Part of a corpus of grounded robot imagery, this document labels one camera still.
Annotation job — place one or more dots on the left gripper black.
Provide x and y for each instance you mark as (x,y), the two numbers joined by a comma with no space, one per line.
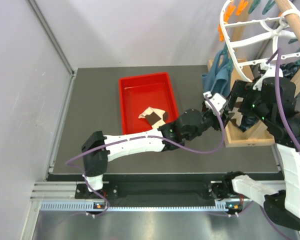
(216,124)

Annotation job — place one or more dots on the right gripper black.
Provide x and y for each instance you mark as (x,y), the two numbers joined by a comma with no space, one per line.
(242,89)

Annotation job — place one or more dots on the blue sock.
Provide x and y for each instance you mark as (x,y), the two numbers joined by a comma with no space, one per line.
(218,78)

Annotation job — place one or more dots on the pink brown patterned sock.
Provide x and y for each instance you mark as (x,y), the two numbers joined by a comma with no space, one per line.
(155,117)

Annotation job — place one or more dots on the dark patterned sock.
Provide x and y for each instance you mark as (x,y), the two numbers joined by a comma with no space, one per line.
(247,122)

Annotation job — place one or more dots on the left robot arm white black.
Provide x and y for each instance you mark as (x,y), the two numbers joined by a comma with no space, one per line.
(100,149)

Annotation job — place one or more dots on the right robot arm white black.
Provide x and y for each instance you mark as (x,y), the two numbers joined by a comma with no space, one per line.
(274,104)

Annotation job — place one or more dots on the wooden rack stand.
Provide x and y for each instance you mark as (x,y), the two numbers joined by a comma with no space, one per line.
(287,25)

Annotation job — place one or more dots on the red plastic tray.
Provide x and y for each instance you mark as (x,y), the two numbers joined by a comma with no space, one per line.
(137,93)

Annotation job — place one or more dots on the orange clothes peg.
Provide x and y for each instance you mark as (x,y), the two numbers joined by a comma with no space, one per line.
(231,8)

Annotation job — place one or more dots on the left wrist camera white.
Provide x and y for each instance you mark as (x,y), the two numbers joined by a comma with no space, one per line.
(216,100)

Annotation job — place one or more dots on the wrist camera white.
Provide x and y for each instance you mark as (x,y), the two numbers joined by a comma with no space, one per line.
(216,100)
(266,70)

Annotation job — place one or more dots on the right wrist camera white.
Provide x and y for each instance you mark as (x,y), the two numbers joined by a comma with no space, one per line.
(266,70)

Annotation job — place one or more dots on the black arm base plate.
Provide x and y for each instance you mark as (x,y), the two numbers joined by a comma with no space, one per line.
(205,190)

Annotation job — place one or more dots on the aluminium rail front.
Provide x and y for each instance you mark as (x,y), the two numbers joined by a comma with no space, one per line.
(75,196)

